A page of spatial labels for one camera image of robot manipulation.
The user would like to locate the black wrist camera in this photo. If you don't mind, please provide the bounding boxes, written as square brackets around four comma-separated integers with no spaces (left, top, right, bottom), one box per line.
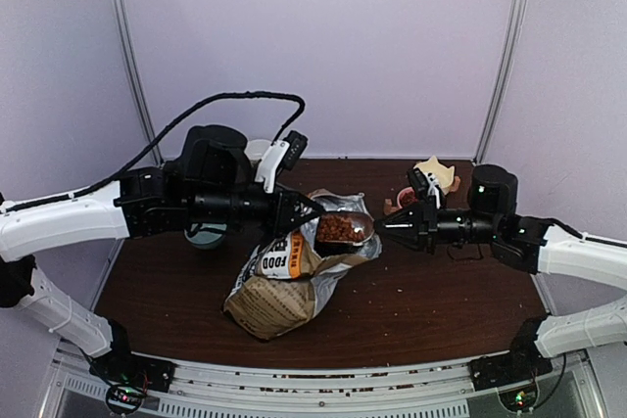
[255,130,309,194]
[407,167,445,209]

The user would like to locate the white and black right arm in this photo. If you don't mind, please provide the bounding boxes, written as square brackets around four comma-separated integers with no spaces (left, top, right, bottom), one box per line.
[374,164,626,381]

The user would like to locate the brown kibble in scoop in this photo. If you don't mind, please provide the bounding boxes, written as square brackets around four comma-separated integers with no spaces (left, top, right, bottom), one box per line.
[316,214,356,242]

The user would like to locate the brown dog food bag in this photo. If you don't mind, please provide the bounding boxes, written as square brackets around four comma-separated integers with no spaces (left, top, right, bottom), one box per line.
[222,189,382,341]

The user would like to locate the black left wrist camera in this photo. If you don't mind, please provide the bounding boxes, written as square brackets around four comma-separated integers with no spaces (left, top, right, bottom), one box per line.
[255,130,309,194]

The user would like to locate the light green ceramic bowl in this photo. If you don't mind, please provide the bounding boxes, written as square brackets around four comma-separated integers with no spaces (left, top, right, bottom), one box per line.
[184,223,227,250]

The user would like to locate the right aluminium corner post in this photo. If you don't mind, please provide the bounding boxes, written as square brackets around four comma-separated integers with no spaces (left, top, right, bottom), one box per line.
[473,0,528,164]

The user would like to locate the silver metal food scoop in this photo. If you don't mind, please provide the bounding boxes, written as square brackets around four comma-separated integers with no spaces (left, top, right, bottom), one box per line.
[315,211,374,247]

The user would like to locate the aluminium corner post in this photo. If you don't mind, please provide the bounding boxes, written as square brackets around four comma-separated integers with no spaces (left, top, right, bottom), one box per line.
[473,0,528,164]
[112,0,156,143]

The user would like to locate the cream cat-ear pet bowl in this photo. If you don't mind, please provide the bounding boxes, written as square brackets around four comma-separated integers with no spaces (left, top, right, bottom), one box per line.
[413,156,460,196]

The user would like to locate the aluminium front frame rail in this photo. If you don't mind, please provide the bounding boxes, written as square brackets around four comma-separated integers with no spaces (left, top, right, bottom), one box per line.
[38,332,603,418]

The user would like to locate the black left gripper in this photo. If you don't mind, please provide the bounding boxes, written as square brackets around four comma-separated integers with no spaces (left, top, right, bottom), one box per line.
[187,181,324,240]

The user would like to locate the pink cat-ear pet bowl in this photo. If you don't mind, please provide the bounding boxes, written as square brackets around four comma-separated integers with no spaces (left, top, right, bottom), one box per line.
[396,187,417,209]

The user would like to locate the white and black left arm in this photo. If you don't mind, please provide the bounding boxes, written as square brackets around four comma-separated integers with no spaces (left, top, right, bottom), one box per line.
[1,125,323,383]

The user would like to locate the brown kibble in pink bowl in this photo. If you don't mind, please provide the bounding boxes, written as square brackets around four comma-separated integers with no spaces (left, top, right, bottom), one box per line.
[397,189,417,208]

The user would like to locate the right arm base board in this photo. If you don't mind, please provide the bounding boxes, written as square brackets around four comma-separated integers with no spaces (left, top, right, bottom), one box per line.
[498,384,539,413]

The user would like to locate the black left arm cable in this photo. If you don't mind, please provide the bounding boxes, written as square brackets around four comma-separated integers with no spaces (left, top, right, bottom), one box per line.
[0,90,307,213]

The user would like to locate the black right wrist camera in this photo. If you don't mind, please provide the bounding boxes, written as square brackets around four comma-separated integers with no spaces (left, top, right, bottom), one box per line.
[407,167,445,209]

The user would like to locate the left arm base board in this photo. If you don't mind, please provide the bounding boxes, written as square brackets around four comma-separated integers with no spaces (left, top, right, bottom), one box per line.
[105,384,146,415]

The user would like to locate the white patterned ceramic bowl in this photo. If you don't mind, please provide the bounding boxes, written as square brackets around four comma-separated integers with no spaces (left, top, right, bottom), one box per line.
[244,139,271,167]

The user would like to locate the right aluminium table rail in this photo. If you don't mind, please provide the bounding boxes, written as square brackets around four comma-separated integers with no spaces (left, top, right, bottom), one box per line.
[531,273,556,314]

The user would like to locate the left aluminium corner post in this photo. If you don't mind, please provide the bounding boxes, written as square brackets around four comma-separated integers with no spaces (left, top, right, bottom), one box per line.
[112,0,156,143]

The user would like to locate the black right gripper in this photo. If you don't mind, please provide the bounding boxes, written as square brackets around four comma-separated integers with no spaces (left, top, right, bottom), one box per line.
[373,196,501,256]

